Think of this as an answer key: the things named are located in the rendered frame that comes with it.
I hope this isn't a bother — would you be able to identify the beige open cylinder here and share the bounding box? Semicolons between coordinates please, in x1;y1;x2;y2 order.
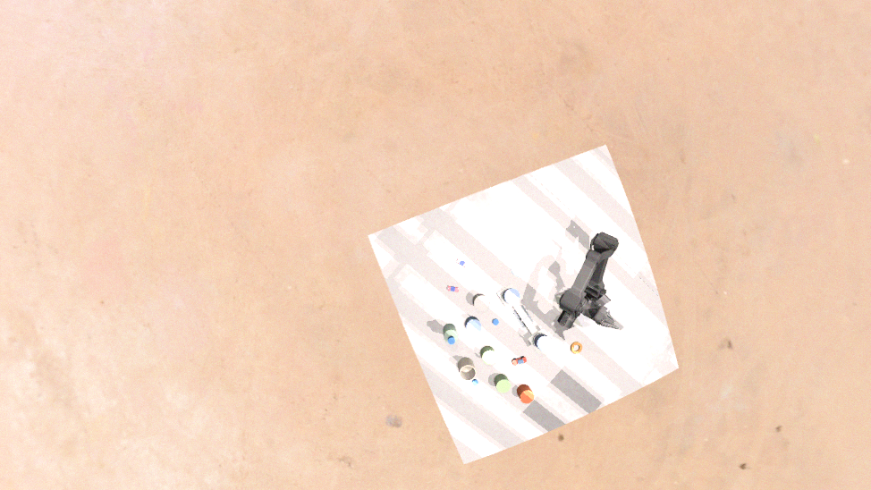
458;358;477;381

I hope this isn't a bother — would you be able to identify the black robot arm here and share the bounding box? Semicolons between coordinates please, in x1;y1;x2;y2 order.
557;232;619;328

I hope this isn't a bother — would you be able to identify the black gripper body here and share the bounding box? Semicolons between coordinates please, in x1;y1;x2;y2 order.
581;300;608;326

